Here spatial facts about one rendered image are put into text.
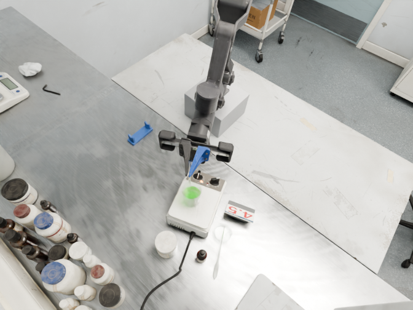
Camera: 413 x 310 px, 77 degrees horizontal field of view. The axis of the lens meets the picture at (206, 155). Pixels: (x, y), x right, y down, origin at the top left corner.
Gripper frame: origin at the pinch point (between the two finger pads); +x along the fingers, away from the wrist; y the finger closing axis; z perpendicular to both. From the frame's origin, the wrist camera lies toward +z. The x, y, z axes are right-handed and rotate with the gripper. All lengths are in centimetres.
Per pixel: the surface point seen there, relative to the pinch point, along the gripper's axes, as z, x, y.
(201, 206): 16.9, 3.5, -4.2
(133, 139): 23.2, -17.8, 25.1
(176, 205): 16.9, 4.8, 3.1
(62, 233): 21.0, 18.3, 32.1
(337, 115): 117, -146, -102
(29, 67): 22, -42, 78
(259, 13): 78, -216, -15
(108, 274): 19.1, 25.6, 15.2
